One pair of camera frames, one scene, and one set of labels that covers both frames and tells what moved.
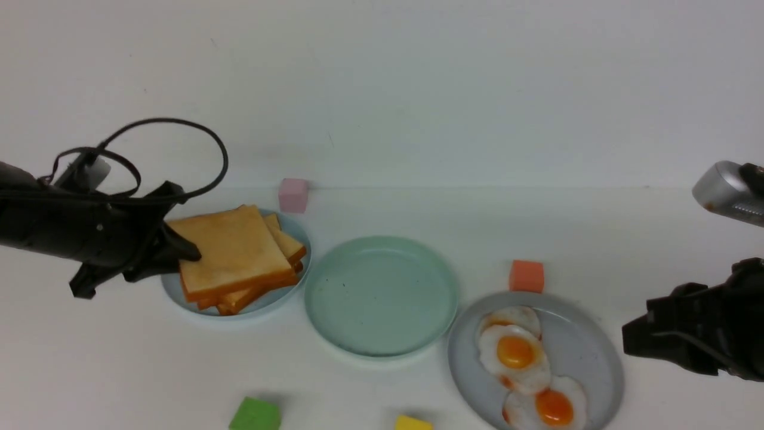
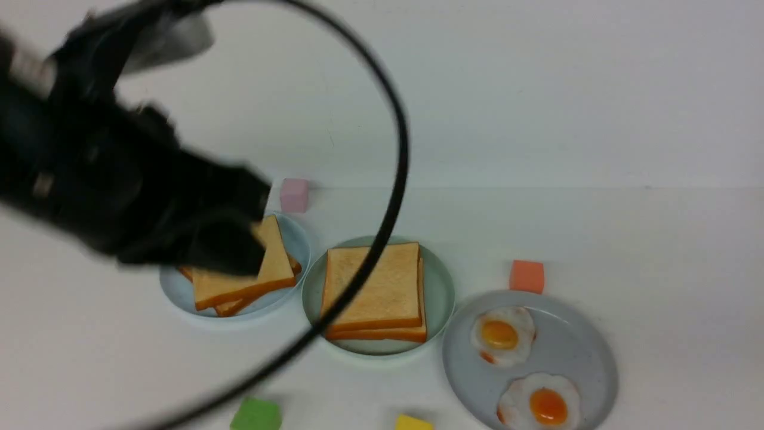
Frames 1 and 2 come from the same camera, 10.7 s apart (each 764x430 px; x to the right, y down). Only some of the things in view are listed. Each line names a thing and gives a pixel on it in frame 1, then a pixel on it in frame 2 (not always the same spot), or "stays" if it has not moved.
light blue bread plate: [172, 283] stays
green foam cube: [253, 414] stays
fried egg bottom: [561, 406] stays
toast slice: [238, 252] → [388, 297]
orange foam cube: [527, 276] stays
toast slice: [293, 250] → [388, 294]
